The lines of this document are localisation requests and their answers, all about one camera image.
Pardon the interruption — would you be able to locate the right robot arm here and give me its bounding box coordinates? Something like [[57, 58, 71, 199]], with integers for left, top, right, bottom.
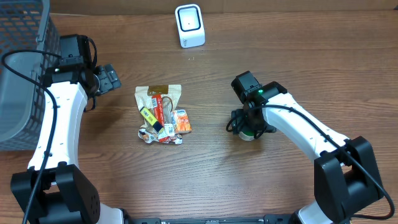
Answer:
[[226, 71, 385, 223]]

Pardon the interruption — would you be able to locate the yellow highlighter marker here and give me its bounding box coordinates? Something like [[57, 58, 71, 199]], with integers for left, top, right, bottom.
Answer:
[[140, 106, 164, 134]]

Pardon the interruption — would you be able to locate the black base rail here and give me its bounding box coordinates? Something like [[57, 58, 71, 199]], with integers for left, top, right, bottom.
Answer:
[[127, 215, 290, 224]]

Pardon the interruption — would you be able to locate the red snack stick packet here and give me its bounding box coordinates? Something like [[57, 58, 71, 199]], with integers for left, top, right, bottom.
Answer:
[[152, 95, 164, 126]]

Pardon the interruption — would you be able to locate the white barcode scanner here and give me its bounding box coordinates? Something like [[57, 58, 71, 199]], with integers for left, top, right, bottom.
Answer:
[[175, 4, 205, 49]]

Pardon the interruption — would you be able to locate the small orange snack packet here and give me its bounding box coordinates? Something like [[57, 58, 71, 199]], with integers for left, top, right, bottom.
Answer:
[[172, 110, 192, 134]]

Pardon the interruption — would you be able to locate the grey plastic mesh basket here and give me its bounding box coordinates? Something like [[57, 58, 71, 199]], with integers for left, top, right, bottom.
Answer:
[[1, 0, 60, 151]]

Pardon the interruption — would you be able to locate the green lid knorr cup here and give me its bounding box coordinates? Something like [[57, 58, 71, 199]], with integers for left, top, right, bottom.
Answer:
[[239, 131, 255, 141]]

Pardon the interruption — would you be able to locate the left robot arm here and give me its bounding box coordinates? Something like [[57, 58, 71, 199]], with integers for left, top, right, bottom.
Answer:
[[11, 34, 131, 224]]

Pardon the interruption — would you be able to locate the beige brown snack pouch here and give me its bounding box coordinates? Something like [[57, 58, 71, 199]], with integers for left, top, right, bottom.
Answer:
[[134, 85, 182, 124]]

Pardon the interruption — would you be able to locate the silver red crinkled wrapper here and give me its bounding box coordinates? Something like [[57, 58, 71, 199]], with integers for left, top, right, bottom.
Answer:
[[137, 124, 183, 145]]

